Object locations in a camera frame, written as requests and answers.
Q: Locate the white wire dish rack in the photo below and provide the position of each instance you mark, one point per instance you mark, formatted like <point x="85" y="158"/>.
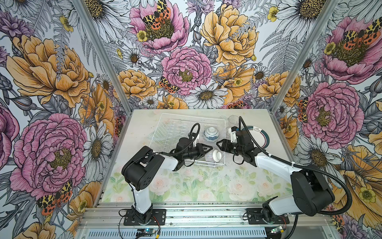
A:
<point x="171" y="128"/>

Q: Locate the aluminium corner post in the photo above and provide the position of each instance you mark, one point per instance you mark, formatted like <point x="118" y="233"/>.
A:
<point x="323" y="18"/>
<point x="95" y="38"/>

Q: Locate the striped brown white bowl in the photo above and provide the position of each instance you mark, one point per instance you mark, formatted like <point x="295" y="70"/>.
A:
<point x="214" y="156"/>

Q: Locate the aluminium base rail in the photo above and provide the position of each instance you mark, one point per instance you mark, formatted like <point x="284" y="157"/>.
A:
<point x="201" y="221"/>

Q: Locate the left aluminium corner post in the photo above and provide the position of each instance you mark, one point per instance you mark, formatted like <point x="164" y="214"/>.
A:
<point x="95" y="38"/>

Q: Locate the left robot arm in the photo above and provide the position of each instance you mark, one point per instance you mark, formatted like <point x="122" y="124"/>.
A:
<point x="142" y="168"/>

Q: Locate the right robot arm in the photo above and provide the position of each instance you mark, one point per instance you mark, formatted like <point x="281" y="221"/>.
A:
<point x="310" y="191"/>

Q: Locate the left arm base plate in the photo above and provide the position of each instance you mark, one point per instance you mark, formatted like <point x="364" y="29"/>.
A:
<point x="153" y="217"/>

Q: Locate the green circuit board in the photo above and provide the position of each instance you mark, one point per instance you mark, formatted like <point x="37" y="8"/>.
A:
<point x="148" y="232"/>

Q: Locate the right aluminium corner post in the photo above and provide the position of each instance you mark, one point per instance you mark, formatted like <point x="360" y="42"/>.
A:
<point x="323" y="18"/>

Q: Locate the white blue floral bowl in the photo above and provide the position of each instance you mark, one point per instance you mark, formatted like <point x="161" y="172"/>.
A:
<point x="211" y="133"/>

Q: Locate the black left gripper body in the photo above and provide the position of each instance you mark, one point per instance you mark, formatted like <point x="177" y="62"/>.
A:
<point x="192" y="153"/>

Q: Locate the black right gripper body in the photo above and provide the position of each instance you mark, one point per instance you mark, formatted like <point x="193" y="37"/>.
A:
<point x="237" y="149"/>

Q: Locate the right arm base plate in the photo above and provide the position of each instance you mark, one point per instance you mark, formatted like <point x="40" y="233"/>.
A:
<point x="256" y="216"/>

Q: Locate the clear glass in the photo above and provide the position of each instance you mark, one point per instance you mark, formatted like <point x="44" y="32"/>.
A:
<point x="228" y="132"/>
<point x="233" y="119"/>

